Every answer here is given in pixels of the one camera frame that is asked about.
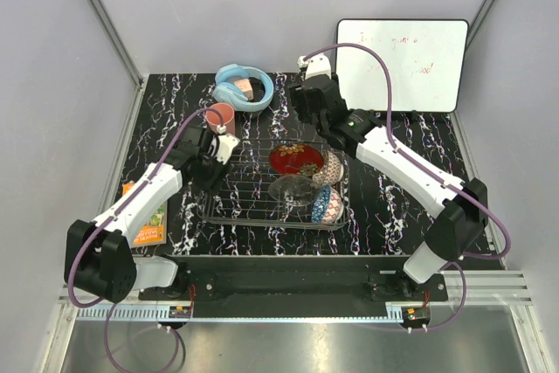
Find pink wooden block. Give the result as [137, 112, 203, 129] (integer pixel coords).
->
[233, 78, 254, 101]

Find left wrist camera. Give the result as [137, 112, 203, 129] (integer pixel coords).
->
[176, 127, 218, 157]

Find beige patterned bowl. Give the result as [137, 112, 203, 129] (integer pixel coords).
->
[312, 150, 343, 186]

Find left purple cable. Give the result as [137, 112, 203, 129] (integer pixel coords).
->
[66, 107, 228, 372]

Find clear glass bowl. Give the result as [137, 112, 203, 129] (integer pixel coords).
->
[267, 174, 318, 207]

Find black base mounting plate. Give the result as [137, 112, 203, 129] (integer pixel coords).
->
[140, 256, 448, 302]

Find black wire dish rack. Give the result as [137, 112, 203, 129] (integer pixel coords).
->
[197, 138, 349, 231]

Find pink plastic cup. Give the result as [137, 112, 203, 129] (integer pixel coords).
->
[204, 102, 236, 135]

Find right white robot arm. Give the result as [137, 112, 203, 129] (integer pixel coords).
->
[311, 110, 487, 300]

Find red floral lacquer bowl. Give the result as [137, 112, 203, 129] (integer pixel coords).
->
[269, 143, 324, 176]

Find blue triangle pattern bowl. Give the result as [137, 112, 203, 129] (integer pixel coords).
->
[311, 185, 344, 224]

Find orange treehouse book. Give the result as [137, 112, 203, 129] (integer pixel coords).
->
[132, 203, 168, 248]

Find white dry-erase board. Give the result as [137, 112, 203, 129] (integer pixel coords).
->
[335, 18, 469, 114]

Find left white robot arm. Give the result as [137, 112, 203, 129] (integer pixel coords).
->
[64, 129, 240, 307]

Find light blue headphones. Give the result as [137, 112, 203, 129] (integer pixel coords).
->
[212, 64, 274, 113]

